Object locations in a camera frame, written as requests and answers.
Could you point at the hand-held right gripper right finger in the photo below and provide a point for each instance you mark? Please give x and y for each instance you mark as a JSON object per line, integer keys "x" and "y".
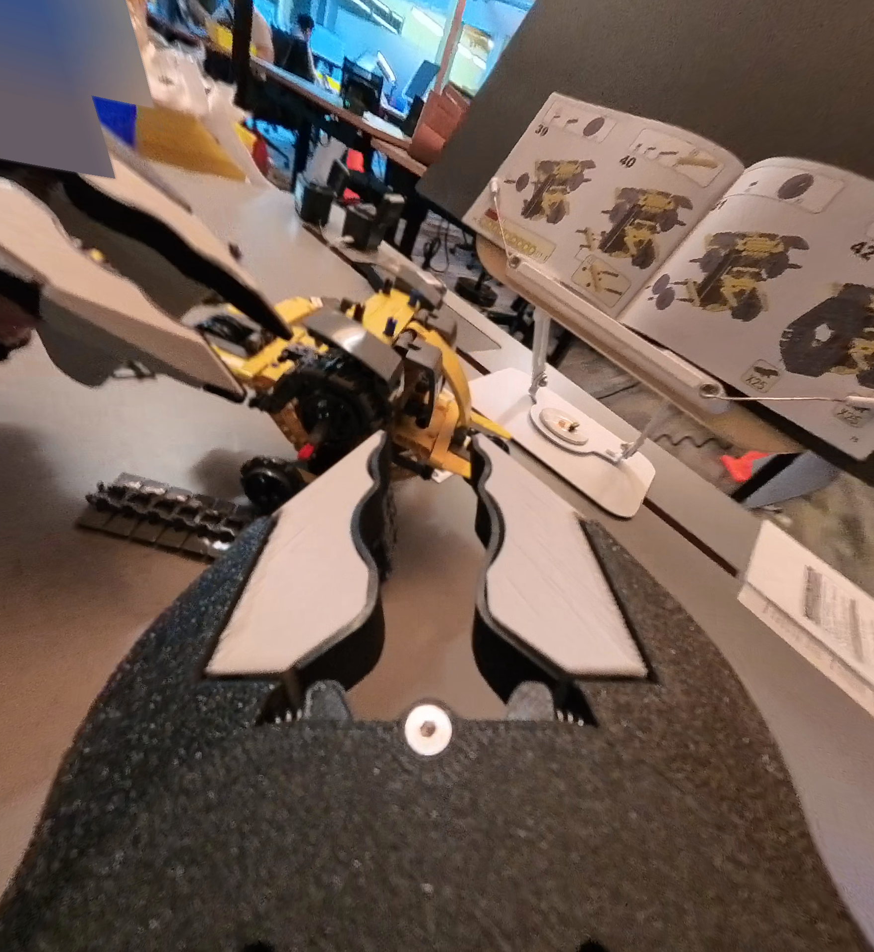
{"x": 548, "y": 587}

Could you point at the brown cardboard box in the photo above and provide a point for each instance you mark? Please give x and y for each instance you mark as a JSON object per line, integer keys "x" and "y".
{"x": 441, "y": 126}

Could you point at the black computer monitor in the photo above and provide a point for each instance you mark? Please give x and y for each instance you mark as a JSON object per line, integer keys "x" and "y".
{"x": 359, "y": 85}

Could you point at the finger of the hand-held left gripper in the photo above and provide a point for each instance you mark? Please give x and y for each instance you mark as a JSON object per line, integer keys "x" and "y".
{"x": 214, "y": 256}
{"x": 109, "y": 312}

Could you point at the dark grey divider panel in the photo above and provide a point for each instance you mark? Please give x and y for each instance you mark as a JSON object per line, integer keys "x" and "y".
{"x": 667, "y": 59}

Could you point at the black power adapter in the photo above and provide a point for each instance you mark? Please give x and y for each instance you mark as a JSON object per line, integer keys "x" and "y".
{"x": 318, "y": 201}
{"x": 370, "y": 223}

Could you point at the blue plastic bin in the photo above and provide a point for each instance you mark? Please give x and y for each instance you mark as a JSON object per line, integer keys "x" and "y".
{"x": 121, "y": 123}

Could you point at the yellow storage bin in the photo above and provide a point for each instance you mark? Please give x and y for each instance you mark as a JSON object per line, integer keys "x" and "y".
{"x": 191, "y": 145}

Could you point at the yellow toy brick vehicle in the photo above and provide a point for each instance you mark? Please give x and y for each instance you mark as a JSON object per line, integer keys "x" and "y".
{"x": 303, "y": 312}

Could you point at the white printed paper sheet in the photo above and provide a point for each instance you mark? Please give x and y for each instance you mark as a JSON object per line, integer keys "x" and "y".
{"x": 816, "y": 610}

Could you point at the red plastic object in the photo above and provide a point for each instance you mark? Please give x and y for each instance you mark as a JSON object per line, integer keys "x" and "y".
{"x": 746, "y": 467}

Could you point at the white book stand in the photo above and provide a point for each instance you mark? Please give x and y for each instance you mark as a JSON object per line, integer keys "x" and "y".
{"x": 593, "y": 461}

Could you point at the grey toy track strip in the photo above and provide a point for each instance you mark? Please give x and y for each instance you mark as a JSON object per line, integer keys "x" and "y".
{"x": 389, "y": 520}
{"x": 162, "y": 513}
{"x": 366, "y": 387}

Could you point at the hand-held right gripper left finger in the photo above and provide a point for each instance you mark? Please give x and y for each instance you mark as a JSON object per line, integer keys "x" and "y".
{"x": 303, "y": 587}

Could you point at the open instruction booklet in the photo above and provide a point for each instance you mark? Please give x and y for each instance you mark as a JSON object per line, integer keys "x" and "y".
{"x": 630, "y": 208}

